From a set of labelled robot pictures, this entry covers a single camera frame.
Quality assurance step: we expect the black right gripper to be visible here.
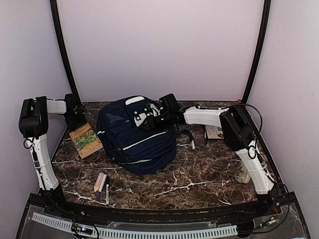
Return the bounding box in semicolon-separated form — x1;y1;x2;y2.
141;111;173;131

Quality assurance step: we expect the navy blue student backpack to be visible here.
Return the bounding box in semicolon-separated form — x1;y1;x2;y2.
96;96;179;175

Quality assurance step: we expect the green Storey Treehouse book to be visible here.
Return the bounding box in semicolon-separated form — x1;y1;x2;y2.
69;123;103;159

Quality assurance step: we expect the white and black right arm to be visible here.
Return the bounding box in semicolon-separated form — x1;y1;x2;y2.
137;94;275;195

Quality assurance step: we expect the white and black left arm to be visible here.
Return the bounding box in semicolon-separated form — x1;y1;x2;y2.
18;94;87;191

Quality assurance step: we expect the white marker red cap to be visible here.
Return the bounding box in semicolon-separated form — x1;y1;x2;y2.
191;139;196;150

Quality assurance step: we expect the white marker blue cap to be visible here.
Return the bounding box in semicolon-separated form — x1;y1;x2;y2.
204;131;208;145

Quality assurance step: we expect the floral patterned notebook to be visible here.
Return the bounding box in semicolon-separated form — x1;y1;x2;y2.
205;125;224;139

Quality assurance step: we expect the white marker black cap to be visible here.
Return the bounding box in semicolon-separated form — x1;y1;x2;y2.
106;183;110;206

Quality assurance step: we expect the white marker purple cap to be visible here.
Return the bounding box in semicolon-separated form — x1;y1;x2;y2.
97;174;107;199

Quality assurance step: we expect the cream ceramic mug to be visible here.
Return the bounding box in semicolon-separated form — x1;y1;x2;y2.
234;161;251;184

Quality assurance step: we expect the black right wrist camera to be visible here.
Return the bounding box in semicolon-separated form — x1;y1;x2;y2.
144;103;160;117

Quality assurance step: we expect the black left corner frame post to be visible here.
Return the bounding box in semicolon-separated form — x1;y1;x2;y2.
49;0;82;105

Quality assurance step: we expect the black corner frame post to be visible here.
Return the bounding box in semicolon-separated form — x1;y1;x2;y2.
49;0;82;105
242;0;271;104

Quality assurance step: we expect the black front table rail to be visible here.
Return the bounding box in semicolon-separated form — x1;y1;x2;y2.
23;192;298;228

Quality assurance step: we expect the grey slotted cable duct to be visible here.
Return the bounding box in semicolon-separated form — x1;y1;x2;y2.
31;213;238;239

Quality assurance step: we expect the black right corner frame post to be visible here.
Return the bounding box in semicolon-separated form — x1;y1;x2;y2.
242;0;271;104

